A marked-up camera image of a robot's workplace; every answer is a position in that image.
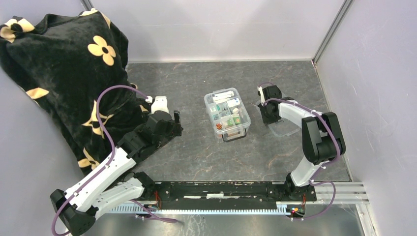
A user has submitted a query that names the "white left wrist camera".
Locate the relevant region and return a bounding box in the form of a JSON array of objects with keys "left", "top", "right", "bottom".
[{"left": 145, "top": 96, "right": 169, "bottom": 114}]

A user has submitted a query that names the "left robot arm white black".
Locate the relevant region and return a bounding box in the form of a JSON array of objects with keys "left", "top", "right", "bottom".
[{"left": 50, "top": 111, "right": 183, "bottom": 236}]

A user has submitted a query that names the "clear box lid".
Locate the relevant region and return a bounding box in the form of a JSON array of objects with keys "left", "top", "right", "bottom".
[{"left": 256, "top": 100, "right": 300, "bottom": 138}]

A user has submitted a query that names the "black blanket with cream flowers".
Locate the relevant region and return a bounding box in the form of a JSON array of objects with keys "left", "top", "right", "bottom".
[{"left": 0, "top": 9, "right": 150, "bottom": 175}]

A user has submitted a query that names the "green small medicine box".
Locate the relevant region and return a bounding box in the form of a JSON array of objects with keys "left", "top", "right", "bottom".
[{"left": 225, "top": 118, "right": 235, "bottom": 128}]

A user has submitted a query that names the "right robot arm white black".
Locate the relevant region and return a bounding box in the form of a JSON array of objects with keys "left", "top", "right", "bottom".
[{"left": 257, "top": 83, "right": 346, "bottom": 201}]

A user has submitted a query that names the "clear first aid box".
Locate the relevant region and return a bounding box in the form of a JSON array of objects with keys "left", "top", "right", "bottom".
[{"left": 204, "top": 87, "right": 252, "bottom": 143}]

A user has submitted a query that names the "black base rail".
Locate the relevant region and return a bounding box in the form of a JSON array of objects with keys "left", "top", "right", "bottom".
[{"left": 139, "top": 181, "right": 317, "bottom": 210}]

